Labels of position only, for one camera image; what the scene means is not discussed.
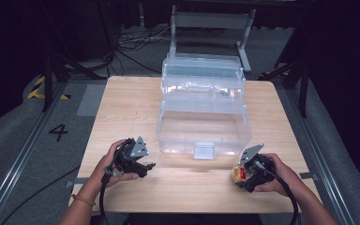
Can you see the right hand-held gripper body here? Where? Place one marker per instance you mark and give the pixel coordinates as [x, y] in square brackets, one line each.
[262, 173]

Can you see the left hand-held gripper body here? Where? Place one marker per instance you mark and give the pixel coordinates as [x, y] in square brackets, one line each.
[128, 159]

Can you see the tape roll with red core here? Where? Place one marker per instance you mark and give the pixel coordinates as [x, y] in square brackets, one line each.
[236, 173]

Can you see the clear plastic storage box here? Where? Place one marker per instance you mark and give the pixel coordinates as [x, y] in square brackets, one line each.
[203, 131]

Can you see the person's right hand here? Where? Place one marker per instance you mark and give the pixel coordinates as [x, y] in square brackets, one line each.
[281, 168]

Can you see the person's left hand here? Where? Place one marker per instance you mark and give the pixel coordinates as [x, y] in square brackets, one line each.
[97, 176]

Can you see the person's dark clothing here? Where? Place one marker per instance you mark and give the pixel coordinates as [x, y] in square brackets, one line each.
[193, 220]

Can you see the gray floor plate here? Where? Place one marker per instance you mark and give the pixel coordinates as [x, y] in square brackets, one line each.
[90, 100]

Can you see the black tripod stand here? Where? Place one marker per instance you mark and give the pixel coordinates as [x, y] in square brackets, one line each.
[47, 84]
[303, 90]

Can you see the yellow black hazard tape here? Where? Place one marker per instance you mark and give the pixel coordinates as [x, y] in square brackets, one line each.
[34, 92]

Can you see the gray metal stand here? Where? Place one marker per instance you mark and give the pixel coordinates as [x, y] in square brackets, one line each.
[212, 20]

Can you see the gray table bracket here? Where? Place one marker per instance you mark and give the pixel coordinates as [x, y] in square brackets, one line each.
[309, 176]
[75, 181]

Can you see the metal floor rail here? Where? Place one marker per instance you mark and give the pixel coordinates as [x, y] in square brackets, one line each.
[18, 162]
[312, 137]

